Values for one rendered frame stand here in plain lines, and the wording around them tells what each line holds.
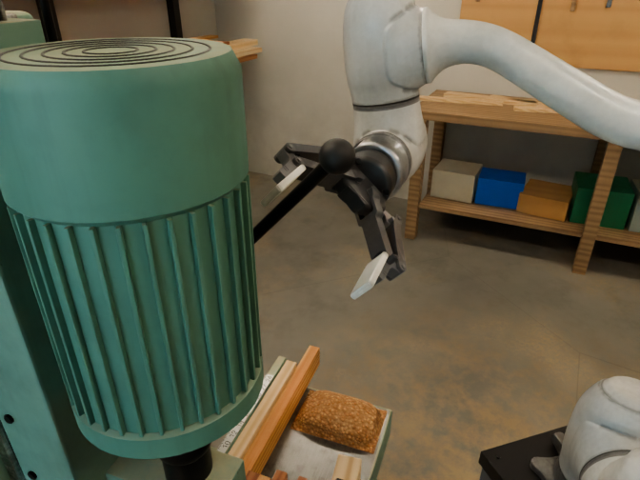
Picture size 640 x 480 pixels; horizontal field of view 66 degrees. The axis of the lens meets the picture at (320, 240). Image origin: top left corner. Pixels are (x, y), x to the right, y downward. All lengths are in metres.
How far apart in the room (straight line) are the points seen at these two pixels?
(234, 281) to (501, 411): 1.91
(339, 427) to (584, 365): 1.88
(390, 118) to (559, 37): 2.81
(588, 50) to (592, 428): 2.75
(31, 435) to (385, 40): 0.62
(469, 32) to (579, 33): 2.78
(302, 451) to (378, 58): 0.59
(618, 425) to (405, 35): 0.72
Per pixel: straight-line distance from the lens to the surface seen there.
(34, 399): 0.54
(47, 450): 0.60
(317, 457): 0.83
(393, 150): 0.69
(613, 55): 3.52
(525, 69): 0.75
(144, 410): 0.43
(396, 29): 0.72
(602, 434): 1.03
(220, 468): 0.61
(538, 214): 3.29
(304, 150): 0.59
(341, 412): 0.84
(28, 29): 0.48
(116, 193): 0.32
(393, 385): 2.23
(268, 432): 0.81
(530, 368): 2.47
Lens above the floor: 1.55
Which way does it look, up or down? 28 degrees down
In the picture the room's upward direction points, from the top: straight up
